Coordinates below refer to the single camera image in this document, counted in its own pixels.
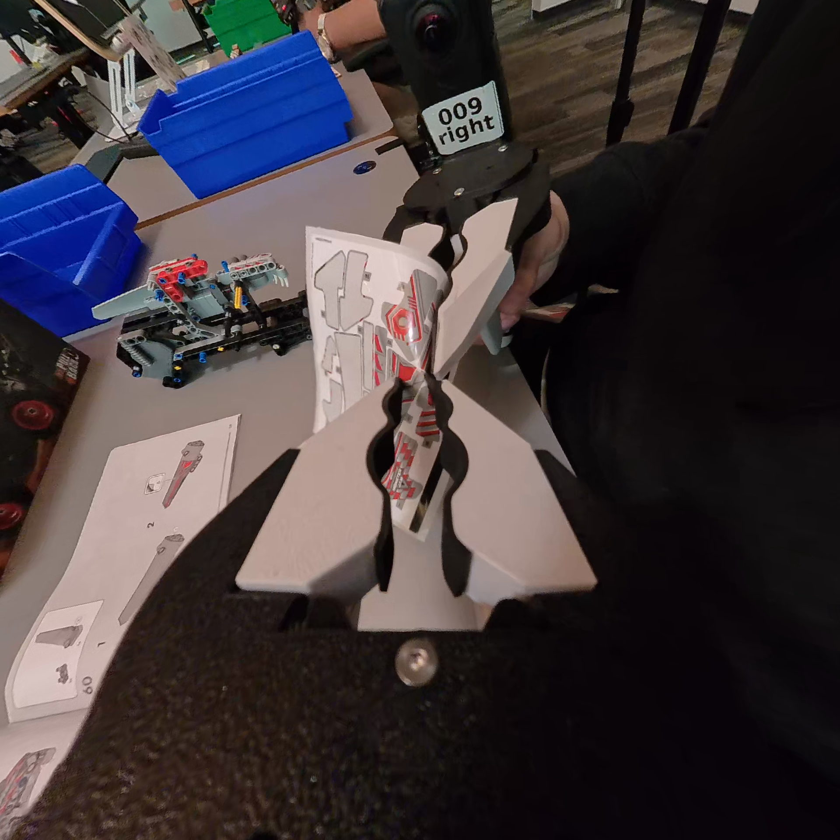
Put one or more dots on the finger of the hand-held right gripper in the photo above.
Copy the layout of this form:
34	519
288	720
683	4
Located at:
479	289
420	236

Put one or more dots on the board on white stand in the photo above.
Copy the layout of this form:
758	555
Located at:
148	49

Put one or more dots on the black tripod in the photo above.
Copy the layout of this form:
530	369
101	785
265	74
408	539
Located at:
622	65

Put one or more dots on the partly built toy vehicle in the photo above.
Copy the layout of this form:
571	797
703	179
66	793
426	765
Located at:
197	308

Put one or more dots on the blue round desk grommet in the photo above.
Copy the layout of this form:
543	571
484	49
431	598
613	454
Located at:
364	167

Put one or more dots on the person's right forearm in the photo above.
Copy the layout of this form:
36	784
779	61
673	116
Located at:
623	210

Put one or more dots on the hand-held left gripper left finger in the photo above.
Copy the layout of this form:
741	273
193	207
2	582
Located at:
315	518

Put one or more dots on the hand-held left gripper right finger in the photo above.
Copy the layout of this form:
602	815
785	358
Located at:
518	518

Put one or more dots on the open instruction booklet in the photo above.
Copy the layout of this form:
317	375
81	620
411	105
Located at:
131	525

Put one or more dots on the blue plastic bin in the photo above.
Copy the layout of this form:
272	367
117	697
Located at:
59	249
262	118

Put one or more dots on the grey neighbouring desk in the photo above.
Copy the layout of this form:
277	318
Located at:
295	177

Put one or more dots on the sticker sheet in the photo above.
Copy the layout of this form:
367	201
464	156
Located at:
354	295

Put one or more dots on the person's right hand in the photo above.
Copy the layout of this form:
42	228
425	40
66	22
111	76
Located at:
541	262

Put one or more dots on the black toy set box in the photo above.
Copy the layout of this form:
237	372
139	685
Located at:
33	394

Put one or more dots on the green bin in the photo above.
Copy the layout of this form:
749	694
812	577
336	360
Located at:
249	26

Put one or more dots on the person's torso in black top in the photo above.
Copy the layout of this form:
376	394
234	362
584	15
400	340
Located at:
722	459

